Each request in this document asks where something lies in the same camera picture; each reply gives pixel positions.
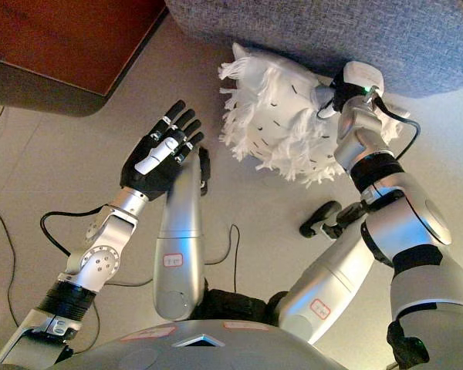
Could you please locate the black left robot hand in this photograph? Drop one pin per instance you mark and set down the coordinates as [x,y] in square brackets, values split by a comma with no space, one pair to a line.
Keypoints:
[154,165]

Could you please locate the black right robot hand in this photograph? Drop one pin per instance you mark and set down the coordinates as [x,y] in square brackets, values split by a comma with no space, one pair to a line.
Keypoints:
[360,77]

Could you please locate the white fringed throw pillow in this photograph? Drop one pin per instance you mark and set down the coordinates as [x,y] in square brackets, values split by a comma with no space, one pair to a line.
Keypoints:
[285,112]

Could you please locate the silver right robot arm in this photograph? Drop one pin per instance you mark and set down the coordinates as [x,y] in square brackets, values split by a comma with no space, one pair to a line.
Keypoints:
[405,223]

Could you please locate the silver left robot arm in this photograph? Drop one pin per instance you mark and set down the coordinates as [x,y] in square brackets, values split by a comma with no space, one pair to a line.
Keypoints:
[100,254]

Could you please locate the grey fabric armchair sofa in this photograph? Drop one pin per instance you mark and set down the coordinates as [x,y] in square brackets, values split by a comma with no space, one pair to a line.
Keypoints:
[332,34]

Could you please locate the black left robot foot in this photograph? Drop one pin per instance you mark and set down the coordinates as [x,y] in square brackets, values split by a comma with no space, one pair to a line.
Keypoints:
[205,169]

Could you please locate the black robot foot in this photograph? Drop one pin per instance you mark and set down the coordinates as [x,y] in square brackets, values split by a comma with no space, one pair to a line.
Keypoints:
[205,169]
[318,217]

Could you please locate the black right robot foot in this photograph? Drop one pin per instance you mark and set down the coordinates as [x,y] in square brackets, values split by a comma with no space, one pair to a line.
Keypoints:
[318,217]

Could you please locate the red-brown wooden table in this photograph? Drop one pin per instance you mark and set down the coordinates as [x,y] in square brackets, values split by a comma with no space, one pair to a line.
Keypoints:
[61,42]

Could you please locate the grey robot torso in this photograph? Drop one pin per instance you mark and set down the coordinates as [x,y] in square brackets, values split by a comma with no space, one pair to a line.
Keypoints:
[200,350]

